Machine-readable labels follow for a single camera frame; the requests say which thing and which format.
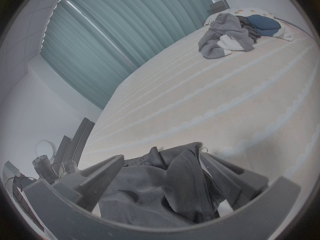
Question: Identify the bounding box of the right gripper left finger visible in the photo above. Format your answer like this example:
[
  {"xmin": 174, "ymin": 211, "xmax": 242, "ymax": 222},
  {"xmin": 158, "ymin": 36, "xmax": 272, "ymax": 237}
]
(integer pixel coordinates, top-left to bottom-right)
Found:
[{"xmin": 51, "ymin": 154, "xmax": 125, "ymax": 212}]

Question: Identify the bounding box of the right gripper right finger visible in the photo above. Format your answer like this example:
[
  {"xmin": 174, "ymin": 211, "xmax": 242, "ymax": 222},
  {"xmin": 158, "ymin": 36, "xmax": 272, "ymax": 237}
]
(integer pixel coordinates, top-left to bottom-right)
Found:
[{"xmin": 201, "ymin": 152, "xmax": 269, "ymax": 207}]

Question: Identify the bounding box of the black T-shirt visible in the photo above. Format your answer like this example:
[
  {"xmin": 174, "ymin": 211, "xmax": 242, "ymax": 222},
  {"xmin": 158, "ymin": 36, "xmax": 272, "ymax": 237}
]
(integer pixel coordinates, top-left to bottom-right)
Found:
[{"xmin": 98, "ymin": 141, "xmax": 225, "ymax": 227}]

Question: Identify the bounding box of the bed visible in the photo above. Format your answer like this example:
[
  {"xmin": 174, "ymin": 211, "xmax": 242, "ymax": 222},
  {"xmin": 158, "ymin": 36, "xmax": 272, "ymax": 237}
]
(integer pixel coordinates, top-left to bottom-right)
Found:
[{"xmin": 79, "ymin": 0, "xmax": 319, "ymax": 217}]

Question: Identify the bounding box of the pile of clothes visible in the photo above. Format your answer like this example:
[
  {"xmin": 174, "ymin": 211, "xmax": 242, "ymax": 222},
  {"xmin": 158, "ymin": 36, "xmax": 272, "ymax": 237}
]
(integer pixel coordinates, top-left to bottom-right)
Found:
[{"xmin": 198, "ymin": 13, "xmax": 293, "ymax": 59}]

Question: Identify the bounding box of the blue-green curtain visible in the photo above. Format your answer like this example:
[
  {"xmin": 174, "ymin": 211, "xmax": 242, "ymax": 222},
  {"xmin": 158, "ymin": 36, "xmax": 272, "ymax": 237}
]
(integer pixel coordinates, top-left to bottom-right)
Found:
[
  {"xmin": 61, "ymin": 0, "xmax": 213, "ymax": 69},
  {"xmin": 40, "ymin": 0, "xmax": 137, "ymax": 110}
]

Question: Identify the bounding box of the white printed pillow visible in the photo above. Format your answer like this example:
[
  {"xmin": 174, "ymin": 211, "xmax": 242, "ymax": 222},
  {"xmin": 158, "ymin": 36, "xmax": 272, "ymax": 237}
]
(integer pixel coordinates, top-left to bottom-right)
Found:
[{"xmin": 204, "ymin": 8, "xmax": 275, "ymax": 26}]

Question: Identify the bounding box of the grey bedside table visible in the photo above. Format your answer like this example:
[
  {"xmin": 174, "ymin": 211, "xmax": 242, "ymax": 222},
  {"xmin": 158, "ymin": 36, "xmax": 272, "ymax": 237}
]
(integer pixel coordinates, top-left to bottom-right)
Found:
[{"xmin": 209, "ymin": 0, "xmax": 224, "ymax": 14}]

